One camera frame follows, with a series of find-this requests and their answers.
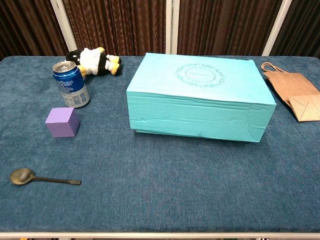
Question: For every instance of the brown paper bag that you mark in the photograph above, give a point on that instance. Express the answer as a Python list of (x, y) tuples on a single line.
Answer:
[(292, 85)]

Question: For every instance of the purple cube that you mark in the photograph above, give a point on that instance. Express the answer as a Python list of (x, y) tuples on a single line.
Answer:
[(62, 122)]

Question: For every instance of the dark pleated partition panel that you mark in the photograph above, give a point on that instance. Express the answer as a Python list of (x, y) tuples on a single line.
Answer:
[(25, 25), (225, 25), (305, 25), (112, 25)]

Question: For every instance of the dark metal spoon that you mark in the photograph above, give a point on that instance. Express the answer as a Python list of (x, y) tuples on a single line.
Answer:
[(21, 176)]

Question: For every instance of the blue soda can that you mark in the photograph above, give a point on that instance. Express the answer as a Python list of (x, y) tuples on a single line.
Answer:
[(71, 87)]

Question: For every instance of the penguin plush toy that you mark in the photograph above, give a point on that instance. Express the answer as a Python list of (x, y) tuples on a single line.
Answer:
[(92, 61)]

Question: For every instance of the blue tablecloth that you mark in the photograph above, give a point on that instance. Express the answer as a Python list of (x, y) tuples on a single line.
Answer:
[(160, 187)]

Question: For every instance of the light blue shoe box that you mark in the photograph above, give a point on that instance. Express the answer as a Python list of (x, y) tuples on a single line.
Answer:
[(200, 100)]

